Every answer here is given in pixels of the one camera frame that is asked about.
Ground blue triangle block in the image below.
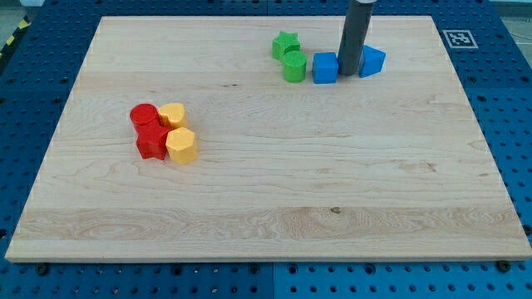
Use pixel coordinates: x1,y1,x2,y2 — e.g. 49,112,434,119
358,45,386,78

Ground blue cube block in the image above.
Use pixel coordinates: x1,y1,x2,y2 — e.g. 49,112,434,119
312,52,338,84

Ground light wooden board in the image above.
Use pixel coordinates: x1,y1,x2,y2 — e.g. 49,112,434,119
6,16,531,263

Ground yellow hexagon block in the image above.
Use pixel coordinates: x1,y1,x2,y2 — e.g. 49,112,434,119
165,127,199,164

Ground green cylinder block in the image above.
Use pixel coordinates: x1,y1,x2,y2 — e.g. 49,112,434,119
283,51,307,83

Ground yellow heart block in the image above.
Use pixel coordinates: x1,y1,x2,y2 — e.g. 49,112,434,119
158,103,188,130

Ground green star block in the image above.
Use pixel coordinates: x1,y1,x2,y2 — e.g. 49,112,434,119
272,31,301,61

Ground red star block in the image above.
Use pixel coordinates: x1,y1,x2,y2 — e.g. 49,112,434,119
135,124,170,160

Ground red cylinder block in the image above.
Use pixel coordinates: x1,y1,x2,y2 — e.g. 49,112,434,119
129,103,161,133

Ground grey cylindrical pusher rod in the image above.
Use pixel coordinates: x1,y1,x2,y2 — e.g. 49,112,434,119
337,0,377,76

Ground white fiducial marker tag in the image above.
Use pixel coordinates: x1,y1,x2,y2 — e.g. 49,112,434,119
442,29,478,49

